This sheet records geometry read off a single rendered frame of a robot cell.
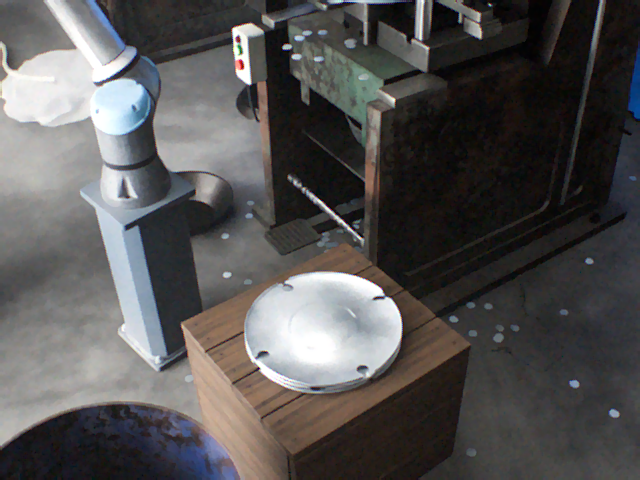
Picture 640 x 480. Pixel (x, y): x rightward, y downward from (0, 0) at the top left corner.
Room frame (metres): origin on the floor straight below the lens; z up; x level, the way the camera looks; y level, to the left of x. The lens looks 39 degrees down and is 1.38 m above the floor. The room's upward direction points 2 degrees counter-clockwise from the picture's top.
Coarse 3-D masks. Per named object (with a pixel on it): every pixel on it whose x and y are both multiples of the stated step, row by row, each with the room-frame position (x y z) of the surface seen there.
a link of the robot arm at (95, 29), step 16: (48, 0) 1.43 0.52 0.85; (64, 0) 1.42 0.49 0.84; (80, 0) 1.44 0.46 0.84; (64, 16) 1.42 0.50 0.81; (80, 16) 1.43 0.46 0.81; (96, 16) 1.45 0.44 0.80; (80, 32) 1.42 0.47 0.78; (96, 32) 1.43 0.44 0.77; (112, 32) 1.46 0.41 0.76; (80, 48) 1.43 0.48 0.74; (96, 48) 1.43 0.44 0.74; (112, 48) 1.44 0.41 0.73; (128, 48) 1.48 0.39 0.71; (96, 64) 1.43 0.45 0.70; (112, 64) 1.43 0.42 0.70; (128, 64) 1.43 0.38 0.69; (144, 64) 1.47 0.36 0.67; (96, 80) 1.42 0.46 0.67; (112, 80) 1.41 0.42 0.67; (144, 80) 1.43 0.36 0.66; (160, 80) 1.50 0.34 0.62
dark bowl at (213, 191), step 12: (192, 180) 1.94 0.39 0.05; (204, 180) 1.94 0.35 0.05; (216, 180) 1.92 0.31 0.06; (204, 192) 1.91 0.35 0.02; (216, 192) 1.89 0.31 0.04; (228, 192) 1.86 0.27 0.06; (192, 204) 1.88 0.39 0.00; (204, 204) 1.88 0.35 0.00; (216, 204) 1.86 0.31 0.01; (228, 204) 1.80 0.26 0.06; (192, 216) 1.82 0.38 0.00; (204, 216) 1.82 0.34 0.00; (216, 216) 1.80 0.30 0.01; (192, 228) 1.67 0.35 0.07; (204, 228) 1.72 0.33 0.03
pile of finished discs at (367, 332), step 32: (288, 288) 1.10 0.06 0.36; (320, 288) 1.09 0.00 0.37; (352, 288) 1.09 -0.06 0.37; (256, 320) 1.01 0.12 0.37; (288, 320) 1.00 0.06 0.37; (320, 320) 0.99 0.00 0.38; (352, 320) 0.99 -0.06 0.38; (384, 320) 1.00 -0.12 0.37; (256, 352) 0.92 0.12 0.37; (288, 352) 0.92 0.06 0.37; (320, 352) 0.92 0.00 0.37; (352, 352) 0.92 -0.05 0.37; (384, 352) 0.92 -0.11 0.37; (288, 384) 0.86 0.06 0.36; (320, 384) 0.84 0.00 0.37; (352, 384) 0.85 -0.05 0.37
